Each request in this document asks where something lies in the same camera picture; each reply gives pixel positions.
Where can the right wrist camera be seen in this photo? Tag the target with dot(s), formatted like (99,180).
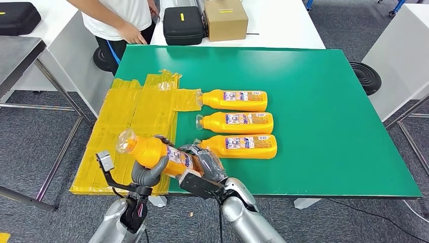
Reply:
(197,184)

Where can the black zip case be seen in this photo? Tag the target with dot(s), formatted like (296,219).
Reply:
(18,18)
(183,26)

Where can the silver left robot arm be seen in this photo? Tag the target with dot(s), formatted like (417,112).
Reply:
(110,224)

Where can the blue wheeled cart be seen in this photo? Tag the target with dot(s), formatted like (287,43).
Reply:
(398,6)

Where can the person's left hand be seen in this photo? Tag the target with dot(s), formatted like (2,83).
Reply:
(154,8)

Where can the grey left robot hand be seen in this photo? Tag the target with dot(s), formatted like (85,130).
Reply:
(147,177)

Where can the person's right forearm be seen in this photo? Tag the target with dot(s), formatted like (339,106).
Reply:
(97,11)

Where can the person's right hand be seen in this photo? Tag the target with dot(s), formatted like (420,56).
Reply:
(132,33)

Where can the brown cardboard box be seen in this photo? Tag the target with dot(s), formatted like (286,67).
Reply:
(226,22)

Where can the yellow plastic film sheet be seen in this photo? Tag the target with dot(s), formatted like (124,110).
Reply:
(134,114)

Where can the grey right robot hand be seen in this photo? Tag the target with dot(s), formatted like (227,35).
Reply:
(207,164)

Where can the person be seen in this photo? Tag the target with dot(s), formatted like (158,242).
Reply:
(120,13)

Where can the grey metal leg table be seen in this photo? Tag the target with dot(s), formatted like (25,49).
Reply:
(16,53)

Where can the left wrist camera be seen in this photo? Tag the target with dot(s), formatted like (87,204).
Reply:
(105,161)

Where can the orange detergent bottle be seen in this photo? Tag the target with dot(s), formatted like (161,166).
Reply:
(241,151)
(234,126)
(234,104)
(149,152)

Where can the black round stool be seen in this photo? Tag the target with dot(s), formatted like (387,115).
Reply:
(100,60)
(366,77)

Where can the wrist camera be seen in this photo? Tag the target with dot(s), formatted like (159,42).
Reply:
(197,184)
(105,161)

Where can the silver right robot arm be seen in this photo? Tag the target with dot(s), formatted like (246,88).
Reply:
(248,224)

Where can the silver grey device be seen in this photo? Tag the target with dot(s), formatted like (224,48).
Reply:
(181,2)

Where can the green topped table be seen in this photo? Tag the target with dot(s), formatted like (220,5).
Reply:
(318,117)

